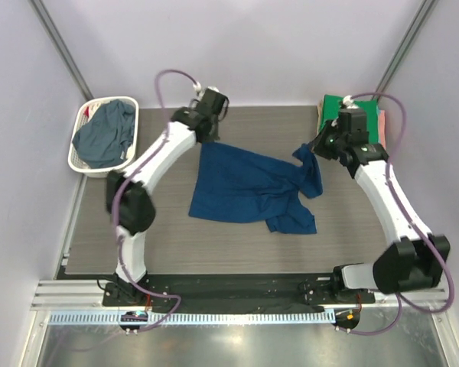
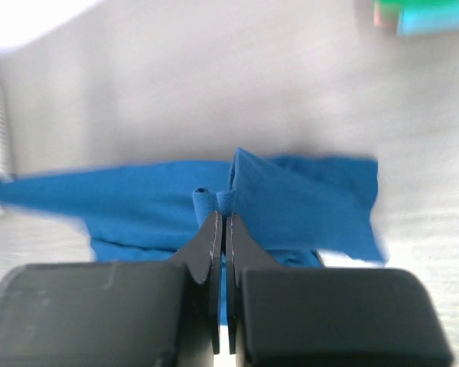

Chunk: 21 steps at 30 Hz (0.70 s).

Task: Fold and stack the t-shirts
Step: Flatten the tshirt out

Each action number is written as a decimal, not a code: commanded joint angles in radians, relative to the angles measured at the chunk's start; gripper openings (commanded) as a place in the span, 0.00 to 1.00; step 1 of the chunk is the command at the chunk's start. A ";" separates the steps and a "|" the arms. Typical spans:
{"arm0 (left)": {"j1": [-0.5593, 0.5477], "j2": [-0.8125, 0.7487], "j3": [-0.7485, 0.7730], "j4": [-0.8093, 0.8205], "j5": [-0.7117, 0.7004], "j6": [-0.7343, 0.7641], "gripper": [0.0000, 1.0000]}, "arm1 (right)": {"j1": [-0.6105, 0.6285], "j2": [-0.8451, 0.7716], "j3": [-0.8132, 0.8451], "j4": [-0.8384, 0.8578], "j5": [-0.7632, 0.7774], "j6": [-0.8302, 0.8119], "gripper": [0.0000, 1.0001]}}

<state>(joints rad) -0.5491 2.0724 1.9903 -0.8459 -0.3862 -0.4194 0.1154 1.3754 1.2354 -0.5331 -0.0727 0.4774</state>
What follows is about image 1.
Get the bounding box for dark blue t shirt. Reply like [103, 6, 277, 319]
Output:
[188, 143, 324, 235]

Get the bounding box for white plastic laundry basket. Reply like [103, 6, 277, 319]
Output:
[67, 96, 139, 178]

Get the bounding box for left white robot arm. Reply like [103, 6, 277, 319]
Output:
[106, 86, 229, 306]

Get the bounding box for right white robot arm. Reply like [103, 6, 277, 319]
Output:
[311, 107, 450, 303]

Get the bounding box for folded green t shirt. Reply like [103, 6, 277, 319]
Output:
[322, 95, 379, 143]

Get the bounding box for folded pink t shirt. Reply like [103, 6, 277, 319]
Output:
[378, 110, 386, 148]

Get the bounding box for folded tan t shirt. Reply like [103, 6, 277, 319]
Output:
[317, 99, 324, 134]

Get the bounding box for grey blue t shirt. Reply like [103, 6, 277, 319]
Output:
[72, 99, 136, 169]

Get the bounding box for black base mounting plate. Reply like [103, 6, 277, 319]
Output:
[103, 273, 375, 307]

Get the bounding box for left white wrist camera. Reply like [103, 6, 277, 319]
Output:
[193, 83, 219, 99]

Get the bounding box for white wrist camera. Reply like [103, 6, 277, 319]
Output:
[340, 95, 359, 109]
[193, 83, 219, 99]

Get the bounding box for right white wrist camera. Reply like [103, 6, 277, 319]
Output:
[340, 95, 359, 109]

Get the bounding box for white slotted cable duct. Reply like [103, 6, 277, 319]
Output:
[49, 309, 335, 326]

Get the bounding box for aluminium frame rail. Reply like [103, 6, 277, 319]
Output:
[31, 280, 104, 310]

